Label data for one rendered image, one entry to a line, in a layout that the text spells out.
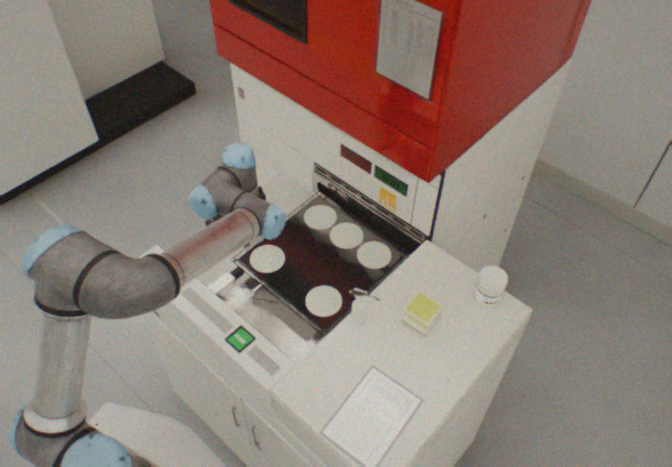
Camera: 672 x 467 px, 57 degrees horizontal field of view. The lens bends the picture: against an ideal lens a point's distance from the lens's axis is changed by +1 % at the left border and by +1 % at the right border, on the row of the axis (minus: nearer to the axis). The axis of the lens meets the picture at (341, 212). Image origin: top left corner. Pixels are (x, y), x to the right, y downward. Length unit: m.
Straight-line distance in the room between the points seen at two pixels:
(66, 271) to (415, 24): 0.82
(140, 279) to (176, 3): 3.79
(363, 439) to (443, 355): 0.29
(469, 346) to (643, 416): 1.33
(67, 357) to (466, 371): 0.89
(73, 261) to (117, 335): 1.72
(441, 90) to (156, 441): 1.08
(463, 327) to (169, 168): 2.18
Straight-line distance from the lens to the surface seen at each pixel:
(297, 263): 1.79
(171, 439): 1.67
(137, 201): 3.30
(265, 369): 1.55
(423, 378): 1.54
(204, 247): 1.21
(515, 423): 2.63
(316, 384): 1.52
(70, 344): 1.26
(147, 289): 1.11
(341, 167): 1.86
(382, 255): 1.81
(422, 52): 1.36
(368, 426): 1.48
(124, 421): 1.72
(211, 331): 1.62
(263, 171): 2.24
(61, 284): 1.15
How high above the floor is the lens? 2.33
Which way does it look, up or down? 49 degrees down
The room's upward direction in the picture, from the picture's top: 2 degrees clockwise
